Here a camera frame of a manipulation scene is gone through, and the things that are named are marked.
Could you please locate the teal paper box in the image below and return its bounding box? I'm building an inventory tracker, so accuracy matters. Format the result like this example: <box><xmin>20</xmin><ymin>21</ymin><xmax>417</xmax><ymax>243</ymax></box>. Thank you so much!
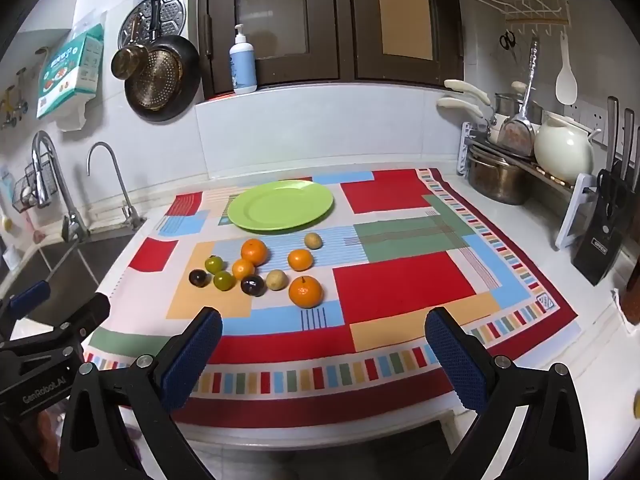
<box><xmin>36</xmin><ymin>24</ymin><xmax>105</xmax><ymax>133</ymax></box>

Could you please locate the black knife block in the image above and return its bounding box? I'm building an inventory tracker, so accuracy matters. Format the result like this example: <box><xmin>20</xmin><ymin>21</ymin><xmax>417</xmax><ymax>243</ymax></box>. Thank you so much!
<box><xmin>571</xmin><ymin>169</ymin><xmax>636</xmax><ymax>287</ymax></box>

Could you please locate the white rice paddle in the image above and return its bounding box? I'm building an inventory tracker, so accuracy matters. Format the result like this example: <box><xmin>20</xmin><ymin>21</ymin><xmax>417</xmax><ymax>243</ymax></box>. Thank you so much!
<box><xmin>556</xmin><ymin>30</ymin><xmax>579</xmax><ymax>106</ymax></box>

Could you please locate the colourful patterned tablecloth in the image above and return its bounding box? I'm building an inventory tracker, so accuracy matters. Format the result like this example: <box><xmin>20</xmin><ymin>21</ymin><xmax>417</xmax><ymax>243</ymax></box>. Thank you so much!
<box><xmin>82</xmin><ymin>167</ymin><xmax>583</xmax><ymax>428</ymax></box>

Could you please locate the gold colander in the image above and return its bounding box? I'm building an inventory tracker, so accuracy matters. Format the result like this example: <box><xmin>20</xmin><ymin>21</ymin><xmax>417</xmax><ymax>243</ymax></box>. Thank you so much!
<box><xmin>131</xmin><ymin>49</ymin><xmax>182</xmax><ymax>111</ymax></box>

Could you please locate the blue pump bottle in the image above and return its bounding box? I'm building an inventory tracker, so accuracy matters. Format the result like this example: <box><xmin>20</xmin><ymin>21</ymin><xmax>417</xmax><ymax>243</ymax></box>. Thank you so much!
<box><xmin>229</xmin><ymin>24</ymin><xmax>258</xmax><ymax>95</ymax></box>

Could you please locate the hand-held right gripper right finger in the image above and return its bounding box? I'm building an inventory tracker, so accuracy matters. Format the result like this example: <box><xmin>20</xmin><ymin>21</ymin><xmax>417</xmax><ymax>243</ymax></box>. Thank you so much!
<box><xmin>425</xmin><ymin>307</ymin><xmax>590</xmax><ymax>480</ymax></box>

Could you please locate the orange with stem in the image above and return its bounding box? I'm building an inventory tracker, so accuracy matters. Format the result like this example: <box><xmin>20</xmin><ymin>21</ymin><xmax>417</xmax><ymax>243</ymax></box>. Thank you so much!
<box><xmin>289</xmin><ymin>276</ymin><xmax>323</xmax><ymax>309</ymax></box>

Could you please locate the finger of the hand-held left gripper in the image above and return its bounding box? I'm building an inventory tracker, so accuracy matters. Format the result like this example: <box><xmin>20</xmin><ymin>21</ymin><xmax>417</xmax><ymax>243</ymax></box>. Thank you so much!
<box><xmin>0</xmin><ymin>293</ymin><xmax>111</xmax><ymax>371</ymax></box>
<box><xmin>0</xmin><ymin>280</ymin><xmax>52</xmax><ymax>330</ymax></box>

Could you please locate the large steel pot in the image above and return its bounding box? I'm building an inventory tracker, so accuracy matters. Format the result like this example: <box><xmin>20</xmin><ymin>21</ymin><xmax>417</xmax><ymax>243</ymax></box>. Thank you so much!
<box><xmin>467</xmin><ymin>147</ymin><xmax>533</xmax><ymax>206</ymax></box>

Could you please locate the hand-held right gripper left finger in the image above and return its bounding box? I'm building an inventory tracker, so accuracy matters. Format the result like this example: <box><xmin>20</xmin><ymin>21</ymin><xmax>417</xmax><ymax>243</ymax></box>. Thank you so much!
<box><xmin>57</xmin><ymin>306</ymin><xmax>223</xmax><ymax>480</ymax></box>

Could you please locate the white wall socket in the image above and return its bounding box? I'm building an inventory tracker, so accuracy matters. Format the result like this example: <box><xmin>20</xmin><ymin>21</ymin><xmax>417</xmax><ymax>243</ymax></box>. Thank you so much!
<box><xmin>565</xmin><ymin>102</ymin><xmax>608</xmax><ymax>148</ymax></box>

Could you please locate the brown cabinet door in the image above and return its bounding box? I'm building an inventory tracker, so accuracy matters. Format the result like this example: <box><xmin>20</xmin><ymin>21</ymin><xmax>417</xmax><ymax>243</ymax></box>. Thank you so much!
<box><xmin>347</xmin><ymin>0</ymin><xmax>463</xmax><ymax>86</ymax></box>
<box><xmin>197</xmin><ymin>0</ymin><xmax>346</xmax><ymax>96</ymax></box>

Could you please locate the dark kitchen sink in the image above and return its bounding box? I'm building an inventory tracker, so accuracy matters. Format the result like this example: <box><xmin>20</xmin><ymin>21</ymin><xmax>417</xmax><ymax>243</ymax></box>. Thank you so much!
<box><xmin>0</xmin><ymin>232</ymin><xmax>136</xmax><ymax>311</ymax></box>

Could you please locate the white kettle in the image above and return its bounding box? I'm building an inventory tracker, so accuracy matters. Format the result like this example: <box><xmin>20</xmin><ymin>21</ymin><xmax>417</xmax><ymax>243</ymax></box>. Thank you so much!
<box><xmin>534</xmin><ymin>112</ymin><xmax>601</xmax><ymax>184</ymax></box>

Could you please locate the black wire sink caddy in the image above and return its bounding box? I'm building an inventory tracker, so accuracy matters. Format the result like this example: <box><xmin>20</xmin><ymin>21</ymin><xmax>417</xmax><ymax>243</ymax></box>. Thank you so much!
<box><xmin>12</xmin><ymin>162</ymin><xmax>56</xmax><ymax>212</ymax></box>

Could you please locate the tall chrome faucet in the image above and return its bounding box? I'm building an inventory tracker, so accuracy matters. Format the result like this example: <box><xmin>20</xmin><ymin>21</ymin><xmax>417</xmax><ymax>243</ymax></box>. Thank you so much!
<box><xmin>31</xmin><ymin>131</ymin><xmax>91</xmax><ymax>243</ymax></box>

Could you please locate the knife with grey handle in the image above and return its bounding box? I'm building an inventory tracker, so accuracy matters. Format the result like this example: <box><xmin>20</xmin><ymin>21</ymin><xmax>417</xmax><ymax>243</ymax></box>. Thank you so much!
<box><xmin>620</xmin><ymin>108</ymin><xmax>635</xmax><ymax>171</ymax></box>
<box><xmin>606</xmin><ymin>96</ymin><xmax>620</xmax><ymax>171</ymax></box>

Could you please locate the large orange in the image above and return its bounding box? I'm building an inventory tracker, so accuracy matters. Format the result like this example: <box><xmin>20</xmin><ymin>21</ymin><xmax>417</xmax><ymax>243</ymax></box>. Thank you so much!
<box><xmin>241</xmin><ymin>238</ymin><xmax>270</xmax><ymax>267</ymax></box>

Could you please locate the gooseneck chrome faucet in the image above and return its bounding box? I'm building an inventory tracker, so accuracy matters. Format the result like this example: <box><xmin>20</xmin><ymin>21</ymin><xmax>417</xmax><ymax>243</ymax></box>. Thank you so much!
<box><xmin>86</xmin><ymin>142</ymin><xmax>147</xmax><ymax>231</ymax></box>

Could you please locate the small brass saucepan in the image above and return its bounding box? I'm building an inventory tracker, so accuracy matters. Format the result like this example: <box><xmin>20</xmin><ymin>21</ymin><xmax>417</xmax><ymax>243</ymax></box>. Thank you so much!
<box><xmin>111</xmin><ymin>45</ymin><xmax>149</xmax><ymax>80</ymax></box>

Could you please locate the yellow bicycle ornament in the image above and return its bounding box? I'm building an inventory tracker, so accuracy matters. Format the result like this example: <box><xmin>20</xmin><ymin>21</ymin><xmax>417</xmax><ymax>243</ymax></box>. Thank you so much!
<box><xmin>0</xmin><ymin>67</ymin><xmax>28</xmax><ymax>131</ymax></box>

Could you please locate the black frying pan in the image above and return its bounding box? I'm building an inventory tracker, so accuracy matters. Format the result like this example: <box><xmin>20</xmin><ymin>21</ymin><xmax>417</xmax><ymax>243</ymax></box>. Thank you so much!
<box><xmin>124</xmin><ymin>35</ymin><xmax>202</xmax><ymax>123</ymax></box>

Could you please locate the metal skimmer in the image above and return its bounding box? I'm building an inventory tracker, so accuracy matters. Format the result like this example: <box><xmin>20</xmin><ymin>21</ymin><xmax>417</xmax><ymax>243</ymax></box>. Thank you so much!
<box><xmin>497</xmin><ymin>40</ymin><xmax>541</xmax><ymax>158</ymax></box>

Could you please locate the brown wooden object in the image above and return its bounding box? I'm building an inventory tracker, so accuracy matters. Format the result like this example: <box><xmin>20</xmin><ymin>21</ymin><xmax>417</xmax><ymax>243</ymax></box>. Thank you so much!
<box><xmin>617</xmin><ymin>260</ymin><xmax>640</xmax><ymax>323</ymax></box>

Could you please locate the small steel pot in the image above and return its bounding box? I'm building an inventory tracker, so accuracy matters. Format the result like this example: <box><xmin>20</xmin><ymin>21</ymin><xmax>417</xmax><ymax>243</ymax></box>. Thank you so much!
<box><xmin>495</xmin><ymin>92</ymin><xmax>543</xmax><ymax>126</ymax></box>

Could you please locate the white dish rack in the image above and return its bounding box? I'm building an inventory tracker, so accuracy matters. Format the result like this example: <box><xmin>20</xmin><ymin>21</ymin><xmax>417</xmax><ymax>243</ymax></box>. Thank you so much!
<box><xmin>457</xmin><ymin>121</ymin><xmax>598</xmax><ymax>251</ymax></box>

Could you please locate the round metal steamer rack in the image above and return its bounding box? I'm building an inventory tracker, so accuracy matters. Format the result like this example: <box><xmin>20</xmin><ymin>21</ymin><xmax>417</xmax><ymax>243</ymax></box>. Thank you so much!
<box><xmin>118</xmin><ymin>0</ymin><xmax>187</xmax><ymax>53</ymax></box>

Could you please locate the green plate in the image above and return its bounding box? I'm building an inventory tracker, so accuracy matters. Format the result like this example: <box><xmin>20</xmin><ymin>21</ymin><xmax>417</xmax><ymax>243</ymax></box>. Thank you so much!
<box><xmin>227</xmin><ymin>180</ymin><xmax>334</xmax><ymax>233</ymax></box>

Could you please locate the medium orange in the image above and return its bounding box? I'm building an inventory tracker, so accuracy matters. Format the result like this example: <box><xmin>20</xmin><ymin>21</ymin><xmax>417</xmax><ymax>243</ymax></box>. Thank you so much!
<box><xmin>287</xmin><ymin>249</ymin><xmax>315</xmax><ymax>272</ymax></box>

